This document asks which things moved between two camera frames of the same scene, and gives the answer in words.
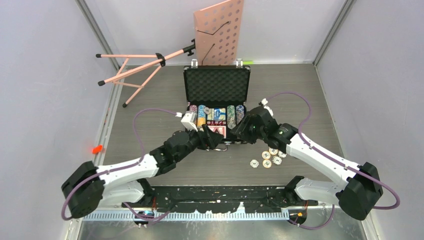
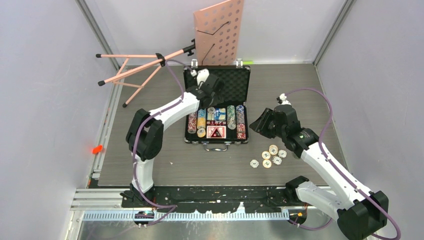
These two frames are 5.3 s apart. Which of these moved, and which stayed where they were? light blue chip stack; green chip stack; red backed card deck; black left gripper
Moved: black left gripper
Stayed: red backed card deck; green chip stack; light blue chip stack
